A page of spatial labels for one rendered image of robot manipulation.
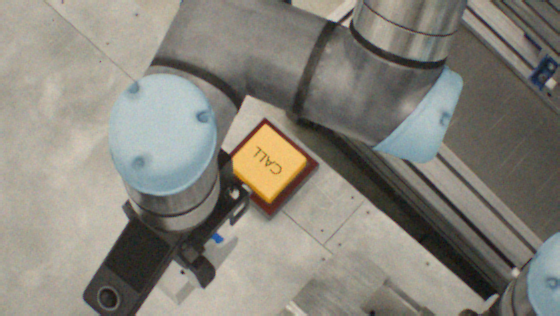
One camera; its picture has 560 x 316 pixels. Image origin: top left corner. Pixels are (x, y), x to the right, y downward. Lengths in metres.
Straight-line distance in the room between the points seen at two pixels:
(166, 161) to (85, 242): 0.52
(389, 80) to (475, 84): 1.20
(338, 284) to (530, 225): 0.81
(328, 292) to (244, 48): 0.41
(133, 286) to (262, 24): 0.26
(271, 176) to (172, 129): 0.49
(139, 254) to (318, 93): 0.23
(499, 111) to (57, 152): 0.91
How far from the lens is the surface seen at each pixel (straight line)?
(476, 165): 2.00
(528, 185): 2.01
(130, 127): 0.84
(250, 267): 1.32
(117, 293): 1.02
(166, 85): 0.84
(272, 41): 0.88
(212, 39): 0.88
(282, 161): 1.31
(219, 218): 1.04
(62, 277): 1.34
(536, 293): 0.87
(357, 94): 0.87
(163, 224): 0.95
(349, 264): 1.23
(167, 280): 1.16
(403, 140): 0.87
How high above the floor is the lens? 2.09
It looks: 72 degrees down
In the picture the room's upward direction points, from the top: 4 degrees clockwise
